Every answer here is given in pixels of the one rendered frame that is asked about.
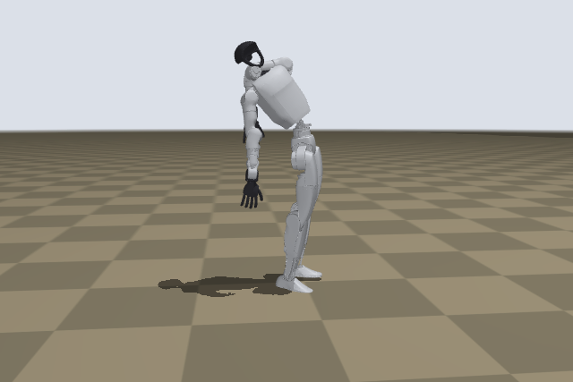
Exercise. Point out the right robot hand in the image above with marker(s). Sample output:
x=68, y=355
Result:
x=251, y=189

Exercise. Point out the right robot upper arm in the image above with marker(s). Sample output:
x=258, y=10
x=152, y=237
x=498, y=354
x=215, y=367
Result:
x=248, y=101

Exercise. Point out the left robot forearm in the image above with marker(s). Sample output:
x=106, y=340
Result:
x=248, y=84

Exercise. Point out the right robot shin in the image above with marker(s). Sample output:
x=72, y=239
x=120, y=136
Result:
x=294, y=244

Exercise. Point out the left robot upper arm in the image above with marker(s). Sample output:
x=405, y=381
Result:
x=254, y=72

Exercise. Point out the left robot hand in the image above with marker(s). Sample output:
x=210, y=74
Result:
x=256, y=126

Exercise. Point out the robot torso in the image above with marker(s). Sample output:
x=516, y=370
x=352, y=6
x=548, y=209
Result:
x=285, y=104

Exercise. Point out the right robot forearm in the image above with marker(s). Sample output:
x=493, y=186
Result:
x=252, y=146

